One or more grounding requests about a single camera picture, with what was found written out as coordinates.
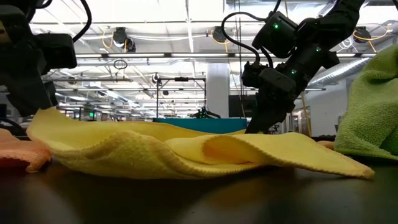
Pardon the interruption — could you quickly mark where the white pillar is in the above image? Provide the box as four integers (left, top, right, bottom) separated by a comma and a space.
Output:
206, 63, 231, 118

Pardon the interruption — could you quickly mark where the green microfiber towel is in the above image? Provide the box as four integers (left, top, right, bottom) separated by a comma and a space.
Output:
333, 44, 398, 162

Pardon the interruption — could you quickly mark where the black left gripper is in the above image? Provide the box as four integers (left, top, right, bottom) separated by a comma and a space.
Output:
0, 34, 59, 118

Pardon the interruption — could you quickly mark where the yellow hanging cord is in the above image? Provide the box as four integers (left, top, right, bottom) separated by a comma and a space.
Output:
300, 93, 313, 137

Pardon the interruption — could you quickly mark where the blue plastic bin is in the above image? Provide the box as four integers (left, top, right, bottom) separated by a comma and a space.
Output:
152, 117, 249, 135

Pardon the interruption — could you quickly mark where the orange microfiber towel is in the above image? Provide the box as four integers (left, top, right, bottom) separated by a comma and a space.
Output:
0, 128, 53, 174
316, 140, 336, 151

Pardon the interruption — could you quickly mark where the long light bar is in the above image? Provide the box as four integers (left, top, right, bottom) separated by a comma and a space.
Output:
74, 52, 377, 58

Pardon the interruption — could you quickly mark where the silver ventilation duct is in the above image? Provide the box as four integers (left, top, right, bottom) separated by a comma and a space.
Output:
307, 57, 373, 88

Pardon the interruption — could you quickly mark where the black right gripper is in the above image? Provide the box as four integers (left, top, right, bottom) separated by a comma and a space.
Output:
245, 63, 307, 134

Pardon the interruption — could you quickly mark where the black camera cable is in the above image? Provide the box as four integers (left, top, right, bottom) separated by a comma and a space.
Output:
220, 11, 274, 68
72, 0, 93, 44

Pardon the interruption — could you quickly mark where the black wall screen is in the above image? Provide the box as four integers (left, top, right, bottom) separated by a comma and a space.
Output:
228, 95, 259, 118

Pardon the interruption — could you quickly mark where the yellow microfiber towel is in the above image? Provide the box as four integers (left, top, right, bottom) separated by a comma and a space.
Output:
25, 106, 376, 180

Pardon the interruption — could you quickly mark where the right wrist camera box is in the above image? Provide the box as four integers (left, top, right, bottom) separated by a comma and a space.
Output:
241, 61, 269, 88

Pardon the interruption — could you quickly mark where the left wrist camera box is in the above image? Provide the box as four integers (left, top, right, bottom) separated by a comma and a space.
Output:
33, 32, 78, 76

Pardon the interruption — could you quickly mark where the black left camera cable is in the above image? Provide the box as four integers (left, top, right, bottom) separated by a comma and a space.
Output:
72, 0, 93, 44

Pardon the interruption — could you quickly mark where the black right camera cable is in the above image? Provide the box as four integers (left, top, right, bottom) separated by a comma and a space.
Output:
220, 11, 274, 68

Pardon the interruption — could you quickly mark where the black camera rig frame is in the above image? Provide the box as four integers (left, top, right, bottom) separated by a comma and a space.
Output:
155, 76, 208, 119

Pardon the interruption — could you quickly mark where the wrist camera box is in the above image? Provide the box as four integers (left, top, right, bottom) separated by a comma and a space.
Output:
241, 61, 269, 88
33, 32, 78, 76

